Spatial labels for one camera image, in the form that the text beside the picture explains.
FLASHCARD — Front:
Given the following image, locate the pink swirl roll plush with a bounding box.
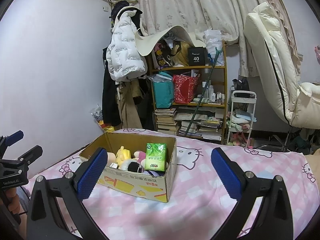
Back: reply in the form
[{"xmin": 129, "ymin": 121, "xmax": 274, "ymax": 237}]
[{"xmin": 107, "ymin": 152, "xmax": 116, "ymax": 167}]

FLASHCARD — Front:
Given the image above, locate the white fluffy plush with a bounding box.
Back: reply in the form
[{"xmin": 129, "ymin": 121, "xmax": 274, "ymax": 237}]
[{"xmin": 119, "ymin": 159, "xmax": 144, "ymax": 173}]

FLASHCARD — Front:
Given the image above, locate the yellow plush toy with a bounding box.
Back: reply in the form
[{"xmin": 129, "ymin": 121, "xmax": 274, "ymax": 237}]
[{"xmin": 116, "ymin": 146, "xmax": 132, "ymax": 170}]

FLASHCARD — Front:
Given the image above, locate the pink plush toy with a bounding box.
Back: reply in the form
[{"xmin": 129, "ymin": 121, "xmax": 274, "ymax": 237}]
[{"xmin": 133, "ymin": 151, "xmax": 146, "ymax": 164}]

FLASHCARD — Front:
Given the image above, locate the white purple round plush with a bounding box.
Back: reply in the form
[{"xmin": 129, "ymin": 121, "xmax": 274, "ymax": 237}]
[{"xmin": 143, "ymin": 170, "xmax": 165, "ymax": 177}]

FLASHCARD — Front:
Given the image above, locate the green tissue pack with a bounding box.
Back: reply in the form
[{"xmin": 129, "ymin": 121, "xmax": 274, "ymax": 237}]
[{"xmin": 145, "ymin": 143, "xmax": 167, "ymax": 172}]

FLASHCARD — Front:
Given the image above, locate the black Face tissue pack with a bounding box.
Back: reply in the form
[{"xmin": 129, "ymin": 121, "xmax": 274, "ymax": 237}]
[{"xmin": 110, "ymin": 163, "xmax": 119, "ymax": 168}]

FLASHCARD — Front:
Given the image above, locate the person's left hand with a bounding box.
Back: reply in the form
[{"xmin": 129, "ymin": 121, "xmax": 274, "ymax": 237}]
[{"xmin": 4, "ymin": 188, "xmax": 21, "ymax": 214}]

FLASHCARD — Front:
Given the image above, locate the cardboard box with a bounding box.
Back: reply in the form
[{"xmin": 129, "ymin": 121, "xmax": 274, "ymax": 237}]
[{"xmin": 80, "ymin": 130, "xmax": 177, "ymax": 203}]

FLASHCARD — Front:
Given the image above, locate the black hanging coat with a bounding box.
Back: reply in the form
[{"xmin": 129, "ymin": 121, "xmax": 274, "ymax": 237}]
[{"xmin": 102, "ymin": 48, "xmax": 121, "ymax": 127}]

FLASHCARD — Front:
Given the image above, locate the cream reclining chair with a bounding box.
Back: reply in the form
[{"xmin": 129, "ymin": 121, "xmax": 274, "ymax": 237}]
[{"xmin": 244, "ymin": 2, "xmax": 319, "ymax": 129}]

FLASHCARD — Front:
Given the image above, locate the white rolling cart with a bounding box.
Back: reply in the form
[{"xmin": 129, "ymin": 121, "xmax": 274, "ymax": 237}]
[{"xmin": 226, "ymin": 90, "xmax": 257, "ymax": 148}]

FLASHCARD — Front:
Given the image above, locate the beige hanging coat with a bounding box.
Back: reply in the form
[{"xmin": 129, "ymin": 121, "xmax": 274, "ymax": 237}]
[{"xmin": 117, "ymin": 79, "xmax": 142, "ymax": 128}]

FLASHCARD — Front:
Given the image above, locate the stack of books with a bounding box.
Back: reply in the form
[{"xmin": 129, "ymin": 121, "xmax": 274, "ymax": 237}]
[{"xmin": 155, "ymin": 108, "xmax": 180, "ymax": 135}]

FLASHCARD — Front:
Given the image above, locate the white puffer jacket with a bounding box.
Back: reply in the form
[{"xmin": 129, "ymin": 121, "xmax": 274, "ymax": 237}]
[{"xmin": 106, "ymin": 6, "xmax": 147, "ymax": 82}]

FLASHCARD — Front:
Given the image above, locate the red patterned bag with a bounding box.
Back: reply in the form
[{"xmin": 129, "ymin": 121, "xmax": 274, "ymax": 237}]
[{"xmin": 173, "ymin": 75, "xmax": 199, "ymax": 104}]

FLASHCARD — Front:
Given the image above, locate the teal bag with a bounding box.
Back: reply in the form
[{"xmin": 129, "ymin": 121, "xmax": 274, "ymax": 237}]
[{"xmin": 148, "ymin": 72, "xmax": 174, "ymax": 108}]

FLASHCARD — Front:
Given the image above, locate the wooden shelf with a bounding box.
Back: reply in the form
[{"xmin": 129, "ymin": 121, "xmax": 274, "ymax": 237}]
[{"xmin": 147, "ymin": 39, "xmax": 229, "ymax": 140}]

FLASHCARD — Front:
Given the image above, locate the cream mat on shelf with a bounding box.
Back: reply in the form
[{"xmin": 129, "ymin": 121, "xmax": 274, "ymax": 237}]
[{"xmin": 135, "ymin": 25, "xmax": 206, "ymax": 56}]

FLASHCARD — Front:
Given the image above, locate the green pole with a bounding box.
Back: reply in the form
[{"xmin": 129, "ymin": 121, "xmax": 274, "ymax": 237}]
[{"xmin": 184, "ymin": 48, "xmax": 223, "ymax": 137}]

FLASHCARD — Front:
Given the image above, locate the black box with 40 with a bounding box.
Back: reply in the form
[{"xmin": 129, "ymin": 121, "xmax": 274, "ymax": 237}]
[{"xmin": 188, "ymin": 47, "xmax": 207, "ymax": 66}]

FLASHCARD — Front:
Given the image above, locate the floral curtain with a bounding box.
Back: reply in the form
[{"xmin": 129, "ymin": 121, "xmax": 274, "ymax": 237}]
[{"xmin": 138, "ymin": 0, "xmax": 300, "ymax": 77}]

